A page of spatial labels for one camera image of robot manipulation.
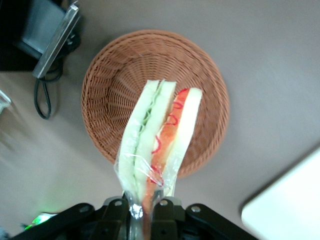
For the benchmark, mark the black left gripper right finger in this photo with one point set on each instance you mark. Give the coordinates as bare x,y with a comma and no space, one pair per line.
166,217

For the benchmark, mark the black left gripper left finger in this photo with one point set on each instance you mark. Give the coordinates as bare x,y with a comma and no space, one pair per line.
113,215

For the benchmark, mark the plastic sandwich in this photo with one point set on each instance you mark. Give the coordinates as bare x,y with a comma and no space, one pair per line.
160,130

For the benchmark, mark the cream plastic tray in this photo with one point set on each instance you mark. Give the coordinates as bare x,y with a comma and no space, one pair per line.
287,205

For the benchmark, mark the brown round wicker basket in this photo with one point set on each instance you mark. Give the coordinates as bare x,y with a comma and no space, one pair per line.
120,82

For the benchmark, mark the grey metal bar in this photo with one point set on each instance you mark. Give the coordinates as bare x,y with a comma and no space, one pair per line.
55,42

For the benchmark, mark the grey metal bracket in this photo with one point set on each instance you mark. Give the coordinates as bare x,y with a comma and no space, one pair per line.
4,101

